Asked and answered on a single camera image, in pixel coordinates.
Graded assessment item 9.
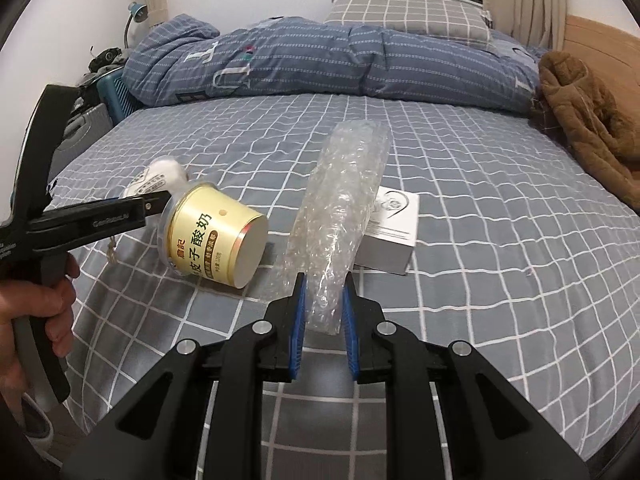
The grey shoe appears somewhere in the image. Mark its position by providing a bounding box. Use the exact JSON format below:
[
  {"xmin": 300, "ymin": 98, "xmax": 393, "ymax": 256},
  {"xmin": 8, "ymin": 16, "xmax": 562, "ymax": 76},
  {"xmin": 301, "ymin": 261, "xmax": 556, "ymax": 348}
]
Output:
[{"xmin": 20, "ymin": 395, "xmax": 53, "ymax": 453}]

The person's left hand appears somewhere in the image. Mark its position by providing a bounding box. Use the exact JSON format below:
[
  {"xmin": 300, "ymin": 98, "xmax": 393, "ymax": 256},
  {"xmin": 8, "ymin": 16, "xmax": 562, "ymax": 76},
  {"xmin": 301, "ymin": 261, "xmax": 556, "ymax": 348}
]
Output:
[{"xmin": 0, "ymin": 257, "xmax": 81, "ymax": 411}]

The grey checked pillow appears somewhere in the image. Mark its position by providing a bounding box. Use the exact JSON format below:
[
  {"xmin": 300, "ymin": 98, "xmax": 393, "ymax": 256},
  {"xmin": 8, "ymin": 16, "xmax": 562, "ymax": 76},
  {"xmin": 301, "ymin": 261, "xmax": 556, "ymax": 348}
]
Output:
[{"xmin": 324, "ymin": 0, "xmax": 493, "ymax": 51}]

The grey suitcase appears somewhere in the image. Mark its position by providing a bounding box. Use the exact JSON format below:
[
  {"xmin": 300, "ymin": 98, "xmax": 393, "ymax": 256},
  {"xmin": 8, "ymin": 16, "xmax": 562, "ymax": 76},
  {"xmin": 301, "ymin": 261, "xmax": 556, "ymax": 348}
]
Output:
[{"xmin": 47, "ymin": 102, "xmax": 113, "ymax": 181}]

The wooden headboard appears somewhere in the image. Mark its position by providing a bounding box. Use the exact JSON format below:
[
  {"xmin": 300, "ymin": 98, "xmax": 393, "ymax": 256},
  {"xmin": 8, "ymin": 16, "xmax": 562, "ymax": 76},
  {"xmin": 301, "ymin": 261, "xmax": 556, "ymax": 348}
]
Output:
[{"xmin": 565, "ymin": 14, "xmax": 640, "ymax": 91}]

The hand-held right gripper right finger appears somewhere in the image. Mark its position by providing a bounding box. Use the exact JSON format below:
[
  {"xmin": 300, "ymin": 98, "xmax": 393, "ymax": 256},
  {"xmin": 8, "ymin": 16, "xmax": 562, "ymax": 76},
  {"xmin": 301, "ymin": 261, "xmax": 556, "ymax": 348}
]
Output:
[{"xmin": 341, "ymin": 272, "xmax": 591, "ymax": 480}]

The white packet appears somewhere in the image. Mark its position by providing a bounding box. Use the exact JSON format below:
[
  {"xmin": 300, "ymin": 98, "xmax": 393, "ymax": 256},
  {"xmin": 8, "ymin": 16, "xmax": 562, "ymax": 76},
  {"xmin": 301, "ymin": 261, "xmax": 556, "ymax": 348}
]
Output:
[{"xmin": 120, "ymin": 157, "xmax": 187, "ymax": 201}]

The blue striped quilt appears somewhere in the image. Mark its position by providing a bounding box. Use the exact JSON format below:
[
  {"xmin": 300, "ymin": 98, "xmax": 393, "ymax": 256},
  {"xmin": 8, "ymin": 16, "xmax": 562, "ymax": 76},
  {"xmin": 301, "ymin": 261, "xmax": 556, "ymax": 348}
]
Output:
[{"xmin": 122, "ymin": 15, "xmax": 551, "ymax": 113}]

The yellow yogurt cup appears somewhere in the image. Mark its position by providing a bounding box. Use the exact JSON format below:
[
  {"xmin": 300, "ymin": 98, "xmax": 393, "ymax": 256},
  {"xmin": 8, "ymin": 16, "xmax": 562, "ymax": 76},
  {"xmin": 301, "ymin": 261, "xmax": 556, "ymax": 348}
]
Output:
[{"xmin": 161, "ymin": 183, "xmax": 270, "ymax": 290}]

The brown fleece coat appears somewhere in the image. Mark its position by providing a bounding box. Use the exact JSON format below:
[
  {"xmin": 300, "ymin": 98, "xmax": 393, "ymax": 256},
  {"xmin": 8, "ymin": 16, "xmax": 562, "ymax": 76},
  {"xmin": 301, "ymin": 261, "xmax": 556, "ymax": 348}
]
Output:
[{"xmin": 532, "ymin": 49, "xmax": 640, "ymax": 211}]

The grey checked bed sheet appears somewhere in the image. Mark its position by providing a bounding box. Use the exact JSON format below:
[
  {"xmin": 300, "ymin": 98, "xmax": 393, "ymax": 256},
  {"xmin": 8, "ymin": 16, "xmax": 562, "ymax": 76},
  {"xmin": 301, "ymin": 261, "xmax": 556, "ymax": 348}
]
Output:
[{"xmin": 47, "ymin": 91, "xmax": 640, "ymax": 480}]

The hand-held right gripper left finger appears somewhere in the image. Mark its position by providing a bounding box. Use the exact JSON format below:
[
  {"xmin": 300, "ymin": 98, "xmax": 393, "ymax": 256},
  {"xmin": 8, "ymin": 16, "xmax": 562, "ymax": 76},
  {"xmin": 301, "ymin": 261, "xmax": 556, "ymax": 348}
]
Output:
[{"xmin": 60, "ymin": 272, "xmax": 307, "ymax": 480}]

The blue desk lamp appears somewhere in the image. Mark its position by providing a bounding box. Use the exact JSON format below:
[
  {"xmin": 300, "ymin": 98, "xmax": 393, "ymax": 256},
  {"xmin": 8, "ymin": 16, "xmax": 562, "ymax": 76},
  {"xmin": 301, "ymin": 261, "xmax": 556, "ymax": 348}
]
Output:
[{"xmin": 122, "ymin": 2, "xmax": 150, "ymax": 53}]

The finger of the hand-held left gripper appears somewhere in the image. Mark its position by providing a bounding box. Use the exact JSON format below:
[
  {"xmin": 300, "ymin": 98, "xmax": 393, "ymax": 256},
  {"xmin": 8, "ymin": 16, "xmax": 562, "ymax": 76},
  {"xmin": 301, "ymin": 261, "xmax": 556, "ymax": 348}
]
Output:
[{"xmin": 75, "ymin": 190, "xmax": 173, "ymax": 244}]

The dark clutter pile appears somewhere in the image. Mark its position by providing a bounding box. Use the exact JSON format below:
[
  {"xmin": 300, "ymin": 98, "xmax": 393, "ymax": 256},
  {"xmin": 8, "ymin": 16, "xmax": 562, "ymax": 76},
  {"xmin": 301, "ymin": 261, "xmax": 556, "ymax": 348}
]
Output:
[{"xmin": 87, "ymin": 46, "xmax": 126, "ymax": 78}]

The clear bubble wrap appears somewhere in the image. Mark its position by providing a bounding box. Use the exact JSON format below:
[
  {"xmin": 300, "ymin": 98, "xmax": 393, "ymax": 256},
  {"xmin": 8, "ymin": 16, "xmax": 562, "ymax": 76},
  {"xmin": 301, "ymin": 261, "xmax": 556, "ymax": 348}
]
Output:
[{"xmin": 257, "ymin": 120, "xmax": 392, "ymax": 336}]

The white cardboard box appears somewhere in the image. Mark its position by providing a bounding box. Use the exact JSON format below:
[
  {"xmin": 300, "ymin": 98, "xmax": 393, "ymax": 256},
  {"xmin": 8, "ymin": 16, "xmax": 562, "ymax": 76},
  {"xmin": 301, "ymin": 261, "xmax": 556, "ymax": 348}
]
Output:
[{"xmin": 352, "ymin": 185, "xmax": 421, "ymax": 276}]

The teal suitcase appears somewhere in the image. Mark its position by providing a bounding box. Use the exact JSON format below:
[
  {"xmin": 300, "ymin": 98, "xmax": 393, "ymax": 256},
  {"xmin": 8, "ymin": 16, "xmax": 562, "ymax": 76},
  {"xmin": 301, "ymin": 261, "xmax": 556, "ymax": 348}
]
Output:
[{"xmin": 97, "ymin": 67, "xmax": 146, "ymax": 126}]

